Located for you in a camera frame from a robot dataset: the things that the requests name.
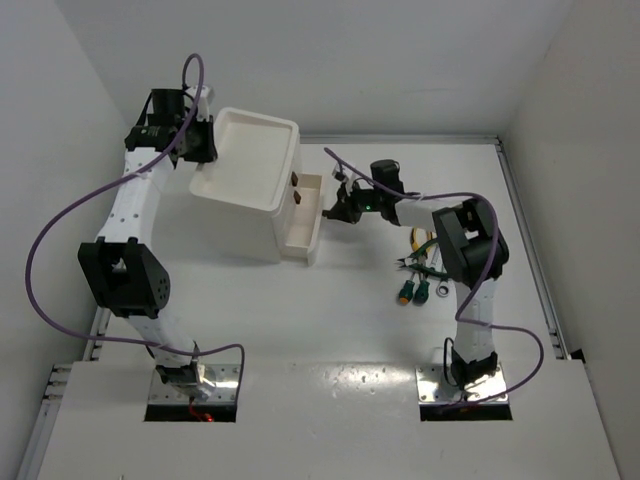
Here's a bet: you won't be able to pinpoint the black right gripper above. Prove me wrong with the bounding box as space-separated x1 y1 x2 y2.
329 178 385 225

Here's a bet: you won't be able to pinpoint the yellow handled needle-nose pliers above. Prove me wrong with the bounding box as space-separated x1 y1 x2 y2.
409 228 434 252

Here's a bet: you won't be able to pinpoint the white three-drawer cabinet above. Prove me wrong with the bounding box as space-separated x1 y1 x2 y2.
154 107 301 263

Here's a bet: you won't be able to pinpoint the green handled side cutters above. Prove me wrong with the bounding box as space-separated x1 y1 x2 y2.
397 238 451 280

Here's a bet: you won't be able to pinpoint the green screwdriver orange cap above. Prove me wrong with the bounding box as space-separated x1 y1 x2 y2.
397 270 415 305

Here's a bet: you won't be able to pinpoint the green screwdriver dark cap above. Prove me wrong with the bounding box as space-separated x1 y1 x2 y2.
413 274 430 306

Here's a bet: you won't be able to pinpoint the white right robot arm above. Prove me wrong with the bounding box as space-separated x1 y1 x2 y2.
323 149 509 389

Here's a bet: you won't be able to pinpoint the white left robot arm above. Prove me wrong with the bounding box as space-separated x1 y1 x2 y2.
78 86 217 400

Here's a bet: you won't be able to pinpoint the lower silver ratchet wrench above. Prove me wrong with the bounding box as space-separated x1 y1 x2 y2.
436 280 450 298

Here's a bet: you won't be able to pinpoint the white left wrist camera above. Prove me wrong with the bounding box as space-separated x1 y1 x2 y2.
185 85 214 121

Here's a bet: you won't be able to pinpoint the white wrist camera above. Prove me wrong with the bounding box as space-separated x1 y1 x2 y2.
185 85 214 121
332 165 361 191

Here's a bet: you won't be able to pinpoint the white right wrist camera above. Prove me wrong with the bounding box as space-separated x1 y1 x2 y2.
332 165 361 191

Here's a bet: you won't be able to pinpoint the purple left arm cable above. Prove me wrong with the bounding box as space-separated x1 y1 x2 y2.
23 53 246 401

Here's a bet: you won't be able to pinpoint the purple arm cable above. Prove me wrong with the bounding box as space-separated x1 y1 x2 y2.
23 53 246 401
323 146 546 411

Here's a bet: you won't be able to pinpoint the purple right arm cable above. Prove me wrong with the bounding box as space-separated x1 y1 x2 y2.
323 146 546 411

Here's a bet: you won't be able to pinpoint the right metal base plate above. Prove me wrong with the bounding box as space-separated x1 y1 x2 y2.
415 364 509 407

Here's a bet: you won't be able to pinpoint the metal base plate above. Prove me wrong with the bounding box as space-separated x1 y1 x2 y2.
148 362 240 406
415 364 509 407

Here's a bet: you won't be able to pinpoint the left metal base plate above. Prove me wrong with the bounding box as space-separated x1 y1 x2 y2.
148 362 240 406

